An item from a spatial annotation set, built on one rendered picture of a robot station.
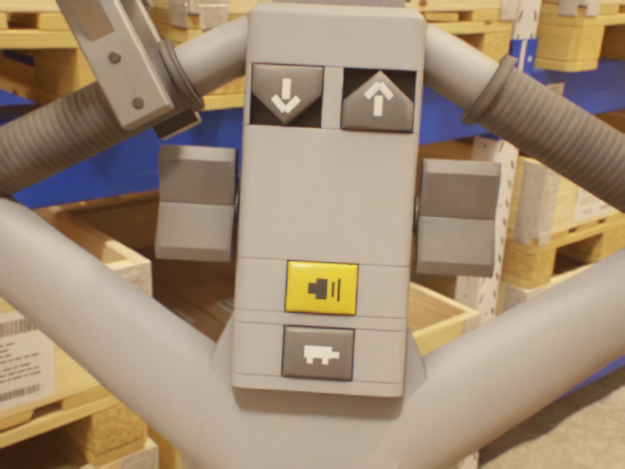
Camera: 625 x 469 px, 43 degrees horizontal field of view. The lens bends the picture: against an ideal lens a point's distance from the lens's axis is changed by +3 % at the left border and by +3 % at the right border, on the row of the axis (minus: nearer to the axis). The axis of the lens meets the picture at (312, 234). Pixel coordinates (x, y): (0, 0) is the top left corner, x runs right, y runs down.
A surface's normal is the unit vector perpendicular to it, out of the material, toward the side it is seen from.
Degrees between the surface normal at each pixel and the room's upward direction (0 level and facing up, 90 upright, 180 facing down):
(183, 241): 57
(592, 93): 90
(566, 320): 67
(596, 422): 0
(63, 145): 97
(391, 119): 74
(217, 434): 79
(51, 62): 90
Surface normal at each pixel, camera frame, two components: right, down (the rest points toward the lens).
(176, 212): -0.01, -0.23
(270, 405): -0.03, 0.01
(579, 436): 0.04, -0.94
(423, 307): -0.77, 0.18
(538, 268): 0.64, 0.29
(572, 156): -0.27, 0.43
